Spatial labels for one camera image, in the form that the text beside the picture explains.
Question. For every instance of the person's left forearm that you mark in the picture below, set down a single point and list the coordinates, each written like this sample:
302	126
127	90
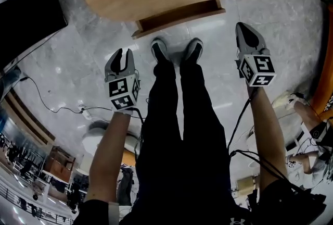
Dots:
109	151

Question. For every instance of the white round stool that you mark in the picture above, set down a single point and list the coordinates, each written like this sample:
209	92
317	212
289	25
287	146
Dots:
91	138

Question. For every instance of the person's black shirt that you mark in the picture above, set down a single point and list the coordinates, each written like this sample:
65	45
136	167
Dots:
281	203

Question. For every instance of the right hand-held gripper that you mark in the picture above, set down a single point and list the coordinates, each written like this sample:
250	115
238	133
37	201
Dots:
256	67

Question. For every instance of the person's legs in black trousers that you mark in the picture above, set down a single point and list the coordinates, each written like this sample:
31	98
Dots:
182	161

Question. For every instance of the white power strip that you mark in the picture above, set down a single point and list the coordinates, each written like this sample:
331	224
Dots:
84	112

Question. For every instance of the person's right shoe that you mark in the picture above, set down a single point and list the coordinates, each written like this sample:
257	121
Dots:
193	49

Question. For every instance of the brown wooden chair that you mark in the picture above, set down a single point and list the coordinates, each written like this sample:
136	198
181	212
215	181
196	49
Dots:
58	164

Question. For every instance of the black monitor screen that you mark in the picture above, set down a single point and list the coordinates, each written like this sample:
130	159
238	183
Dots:
28	26

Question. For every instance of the person's left shoe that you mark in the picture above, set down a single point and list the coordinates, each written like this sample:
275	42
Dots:
159	49

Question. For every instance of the person's right forearm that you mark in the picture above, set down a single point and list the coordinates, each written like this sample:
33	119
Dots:
268	135

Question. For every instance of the orange armchair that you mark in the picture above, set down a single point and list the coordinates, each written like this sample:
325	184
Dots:
325	75

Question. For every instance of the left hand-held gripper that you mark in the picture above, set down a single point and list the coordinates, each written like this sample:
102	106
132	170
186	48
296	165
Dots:
121	91

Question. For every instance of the black metal railing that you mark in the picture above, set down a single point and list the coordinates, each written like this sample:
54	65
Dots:
26	201

